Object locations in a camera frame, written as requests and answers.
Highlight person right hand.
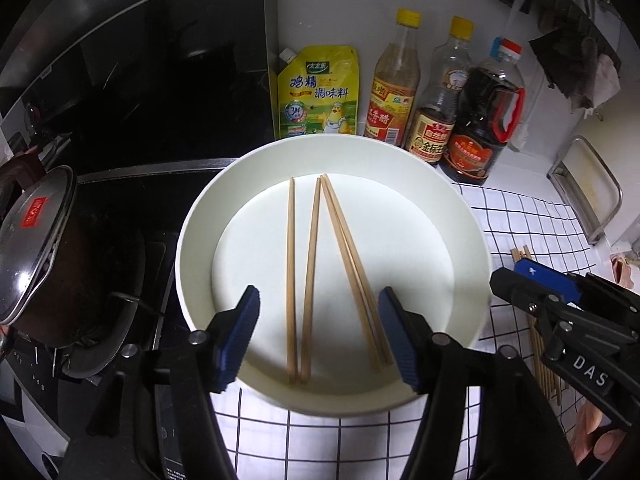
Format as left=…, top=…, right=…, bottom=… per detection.
left=570, top=401, right=626, bottom=465

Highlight white checkered cloth mat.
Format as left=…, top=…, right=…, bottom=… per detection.
left=205, top=174, right=580, bottom=479

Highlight metal rack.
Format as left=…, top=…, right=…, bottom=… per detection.
left=547, top=136, right=623, bottom=245

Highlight wooden chopstick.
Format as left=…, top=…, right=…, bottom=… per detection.
left=522, top=244, right=564, bottom=406
left=320, top=174, right=394, bottom=368
left=300, top=178, right=321, bottom=384
left=511, top=245, right=552, bottom=400
left=320, top=177, right=381, bottom=372
left=286, top=178, right=298, bottom=384

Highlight white round bowl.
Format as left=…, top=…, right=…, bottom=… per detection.
left=176, top=134, right=491, bottom=417

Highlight pot with glass lid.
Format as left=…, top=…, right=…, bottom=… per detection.
left=1, top=154, right=145, bottom=379

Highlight yellow cap vinegar bottle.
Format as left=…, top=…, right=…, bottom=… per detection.
left=364, top=9, right=421, bottom=146

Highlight black stove top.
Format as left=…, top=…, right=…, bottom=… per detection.
left=1, top=0, right=278, bottom=174

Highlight yellow seasoning pouch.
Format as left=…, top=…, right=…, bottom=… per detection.
left=278, top=46, right=359, bottom=139

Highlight dark hanging cloth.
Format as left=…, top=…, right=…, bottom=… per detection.
left=529, top=27, right=620, bottom=115

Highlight yellow cap soy sauce bottle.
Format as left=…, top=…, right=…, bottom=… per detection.
left=405, top=16, right=474, bottom=166

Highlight large dark soy sauce jug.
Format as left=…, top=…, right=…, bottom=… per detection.
left=439, top=38, right=526, bottom=185

